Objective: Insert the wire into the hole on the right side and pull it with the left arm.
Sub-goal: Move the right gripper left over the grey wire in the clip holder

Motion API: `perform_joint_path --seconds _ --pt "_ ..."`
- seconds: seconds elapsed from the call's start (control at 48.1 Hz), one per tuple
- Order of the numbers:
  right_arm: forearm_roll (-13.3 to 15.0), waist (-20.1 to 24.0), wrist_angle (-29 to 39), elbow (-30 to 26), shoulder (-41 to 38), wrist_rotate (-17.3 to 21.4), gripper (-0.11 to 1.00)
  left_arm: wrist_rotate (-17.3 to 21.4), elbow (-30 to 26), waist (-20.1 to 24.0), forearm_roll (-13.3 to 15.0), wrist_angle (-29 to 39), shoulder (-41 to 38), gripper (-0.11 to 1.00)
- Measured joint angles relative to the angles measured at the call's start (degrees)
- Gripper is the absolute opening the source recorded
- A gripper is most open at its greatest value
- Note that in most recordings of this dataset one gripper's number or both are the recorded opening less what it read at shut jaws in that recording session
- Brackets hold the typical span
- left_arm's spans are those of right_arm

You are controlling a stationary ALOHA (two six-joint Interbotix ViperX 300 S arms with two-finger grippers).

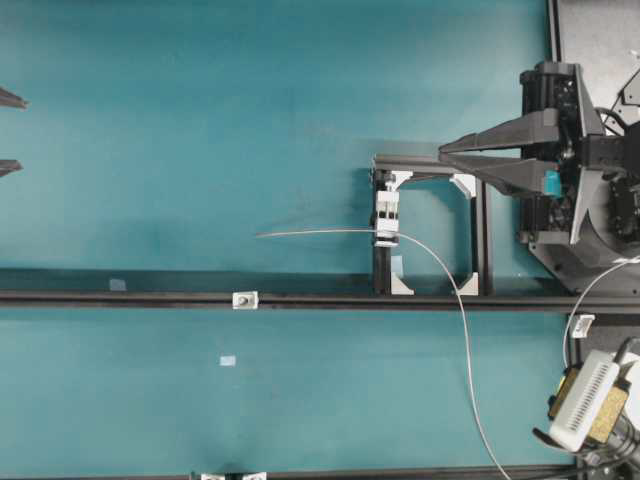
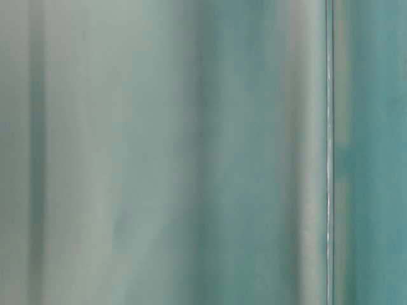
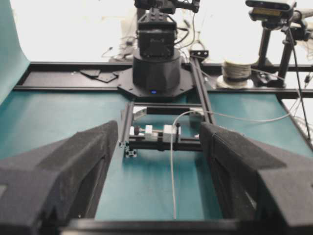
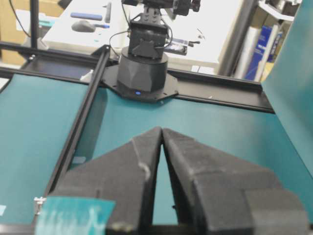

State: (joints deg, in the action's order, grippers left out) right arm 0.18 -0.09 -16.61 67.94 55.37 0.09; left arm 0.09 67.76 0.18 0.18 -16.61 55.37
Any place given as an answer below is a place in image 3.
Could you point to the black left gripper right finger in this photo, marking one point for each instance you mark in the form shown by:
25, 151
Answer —
262, 189

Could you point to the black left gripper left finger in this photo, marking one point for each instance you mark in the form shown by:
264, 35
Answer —
56, 182

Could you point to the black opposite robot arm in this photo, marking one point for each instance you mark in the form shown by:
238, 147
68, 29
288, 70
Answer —
174, 165

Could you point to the teal backdrop sheet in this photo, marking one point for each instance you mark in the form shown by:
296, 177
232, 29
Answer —
13, 62

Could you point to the black flat mounting plates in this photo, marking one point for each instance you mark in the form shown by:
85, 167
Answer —
106, 77

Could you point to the silver block wire fixture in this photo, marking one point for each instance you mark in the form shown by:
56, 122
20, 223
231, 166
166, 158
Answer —
166, 134

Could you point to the white wire spool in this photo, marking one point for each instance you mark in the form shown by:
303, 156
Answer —
236, 74

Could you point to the black aluminium extrusion frame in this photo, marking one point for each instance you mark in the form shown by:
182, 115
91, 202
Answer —
73, 80

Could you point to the black camera on stand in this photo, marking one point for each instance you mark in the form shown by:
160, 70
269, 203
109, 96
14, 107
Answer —
272, 13

